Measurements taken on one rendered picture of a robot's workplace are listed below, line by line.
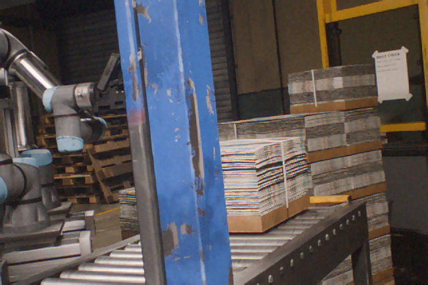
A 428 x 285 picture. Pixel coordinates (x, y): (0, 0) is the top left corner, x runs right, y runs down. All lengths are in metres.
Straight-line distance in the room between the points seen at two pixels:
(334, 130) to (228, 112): 7.00
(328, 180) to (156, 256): 2.55
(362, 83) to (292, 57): 6.36
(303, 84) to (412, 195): 1.00
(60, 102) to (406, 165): 2.56
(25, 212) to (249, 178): 0.78
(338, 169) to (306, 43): 6.56
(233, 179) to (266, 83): 8.18
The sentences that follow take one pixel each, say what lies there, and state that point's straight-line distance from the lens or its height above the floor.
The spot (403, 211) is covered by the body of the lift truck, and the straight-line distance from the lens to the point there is 4.10.
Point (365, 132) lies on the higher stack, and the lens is 3.52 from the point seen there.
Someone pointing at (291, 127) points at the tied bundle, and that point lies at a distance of 3.07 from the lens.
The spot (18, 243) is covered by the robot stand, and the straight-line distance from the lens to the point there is 2.17.
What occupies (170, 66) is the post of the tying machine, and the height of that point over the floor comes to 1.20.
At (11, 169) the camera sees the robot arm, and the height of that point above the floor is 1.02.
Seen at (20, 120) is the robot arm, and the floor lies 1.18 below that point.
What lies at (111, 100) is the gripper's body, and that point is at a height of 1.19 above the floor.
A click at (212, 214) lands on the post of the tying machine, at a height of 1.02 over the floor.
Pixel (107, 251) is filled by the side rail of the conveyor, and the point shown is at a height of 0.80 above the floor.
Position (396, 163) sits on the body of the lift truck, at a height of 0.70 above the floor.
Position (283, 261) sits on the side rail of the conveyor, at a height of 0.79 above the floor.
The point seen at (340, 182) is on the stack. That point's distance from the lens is 3.34.
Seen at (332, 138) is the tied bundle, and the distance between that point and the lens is 3.29.
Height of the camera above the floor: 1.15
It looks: 3 degrees down
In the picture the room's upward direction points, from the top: 6 degrees counter-clockwise
